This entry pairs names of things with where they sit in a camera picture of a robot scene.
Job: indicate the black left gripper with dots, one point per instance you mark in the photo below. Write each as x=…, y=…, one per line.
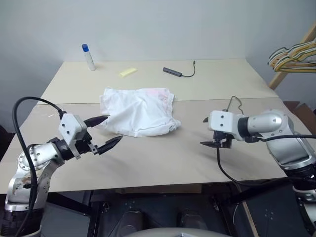
x=82, y=145

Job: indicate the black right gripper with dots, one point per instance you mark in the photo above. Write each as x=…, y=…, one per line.
x=222, y=140

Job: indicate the white garment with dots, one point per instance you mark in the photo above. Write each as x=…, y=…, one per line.
x=138, y=111

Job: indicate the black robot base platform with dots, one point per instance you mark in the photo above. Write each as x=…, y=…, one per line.
x=158, y=206

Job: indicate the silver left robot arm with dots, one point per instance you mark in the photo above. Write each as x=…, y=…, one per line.
x=37, y=153

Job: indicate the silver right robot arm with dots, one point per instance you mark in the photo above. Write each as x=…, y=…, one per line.
x=266, y=122

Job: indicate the yellow sticky note pad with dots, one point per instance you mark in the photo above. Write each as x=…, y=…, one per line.
x=128, y=72

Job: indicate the white bottle with blue cap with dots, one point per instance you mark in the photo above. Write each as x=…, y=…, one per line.
x=89, y=60

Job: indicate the wooden clothes rack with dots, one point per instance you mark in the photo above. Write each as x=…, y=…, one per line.
x=277, y=80

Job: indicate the dark rounded foot shape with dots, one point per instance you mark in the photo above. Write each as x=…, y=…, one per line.
x=193, y=218
x=132, y=219

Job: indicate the brown cardboard box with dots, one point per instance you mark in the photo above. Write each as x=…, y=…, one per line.
x=296, y=106

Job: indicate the thin wooden rack brace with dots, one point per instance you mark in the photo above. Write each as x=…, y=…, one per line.
x=249, y=217

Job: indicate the bundle of clothes hangers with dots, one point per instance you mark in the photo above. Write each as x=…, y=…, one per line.
x=284, y=58

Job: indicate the grey rounded robot torso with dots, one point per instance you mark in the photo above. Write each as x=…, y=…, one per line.
x=172, y=233

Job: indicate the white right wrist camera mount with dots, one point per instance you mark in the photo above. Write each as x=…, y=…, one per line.
x=222, y=121

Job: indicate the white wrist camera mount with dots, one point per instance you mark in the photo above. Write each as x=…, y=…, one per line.
x=69, y=126
x=222, y=121

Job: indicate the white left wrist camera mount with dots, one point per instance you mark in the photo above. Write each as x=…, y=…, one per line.
x=69, y=126

